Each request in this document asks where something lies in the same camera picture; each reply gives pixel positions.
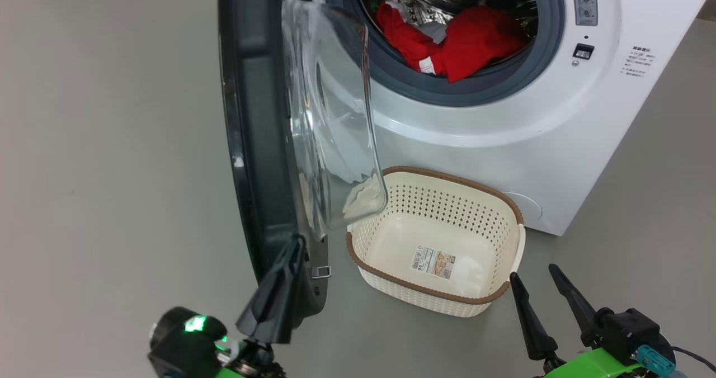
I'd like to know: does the cream laundry basket brown rim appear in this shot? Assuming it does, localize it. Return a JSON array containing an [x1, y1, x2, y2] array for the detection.
[[345, 166, 526, 318]]

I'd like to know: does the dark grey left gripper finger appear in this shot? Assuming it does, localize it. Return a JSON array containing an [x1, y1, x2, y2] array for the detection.
[[263, 237, 306, 345], [236, 241, 296, 341]]

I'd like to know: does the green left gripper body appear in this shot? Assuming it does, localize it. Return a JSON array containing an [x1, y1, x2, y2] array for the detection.
[[215, 338, 286, 378]]

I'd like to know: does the red and white garment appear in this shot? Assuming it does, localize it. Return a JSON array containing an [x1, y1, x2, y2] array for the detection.
[[376, 0, 527, 83]]

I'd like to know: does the black round glass washer door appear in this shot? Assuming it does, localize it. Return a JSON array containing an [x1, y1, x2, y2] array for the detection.
[[217, 0, 388, 318]]

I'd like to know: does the white printed product label sticker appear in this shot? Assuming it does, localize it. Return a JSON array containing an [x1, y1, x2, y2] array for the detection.
[[411, 246, 457, 281]]

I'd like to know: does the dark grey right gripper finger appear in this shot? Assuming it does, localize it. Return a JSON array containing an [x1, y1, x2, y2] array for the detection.
[[510, 272, 559, 362], [548, 264, 602, 348]]

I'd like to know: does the white front-load washing machine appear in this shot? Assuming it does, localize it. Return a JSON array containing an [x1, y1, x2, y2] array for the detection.
[[291, 0, 716, 237]]

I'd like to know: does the teal cable connector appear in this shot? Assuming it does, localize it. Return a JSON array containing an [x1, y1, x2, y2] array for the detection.
[[636, 344, 677, 374]]

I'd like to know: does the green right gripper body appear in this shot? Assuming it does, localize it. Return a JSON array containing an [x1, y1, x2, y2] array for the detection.
[[534, 348, 644, 378]]

